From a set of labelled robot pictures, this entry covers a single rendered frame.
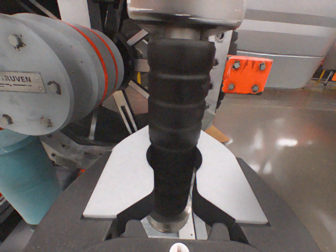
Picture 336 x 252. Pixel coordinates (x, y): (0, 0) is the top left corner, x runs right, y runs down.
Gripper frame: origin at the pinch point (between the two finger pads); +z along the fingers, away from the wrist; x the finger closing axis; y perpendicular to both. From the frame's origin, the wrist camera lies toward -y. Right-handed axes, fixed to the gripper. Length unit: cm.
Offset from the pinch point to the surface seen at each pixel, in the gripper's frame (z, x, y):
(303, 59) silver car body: 61, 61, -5
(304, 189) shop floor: 62, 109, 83
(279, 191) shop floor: 60, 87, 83
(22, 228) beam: 22, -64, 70
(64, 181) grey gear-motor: 28, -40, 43
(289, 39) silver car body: 61, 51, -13
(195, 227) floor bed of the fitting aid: 29, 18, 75
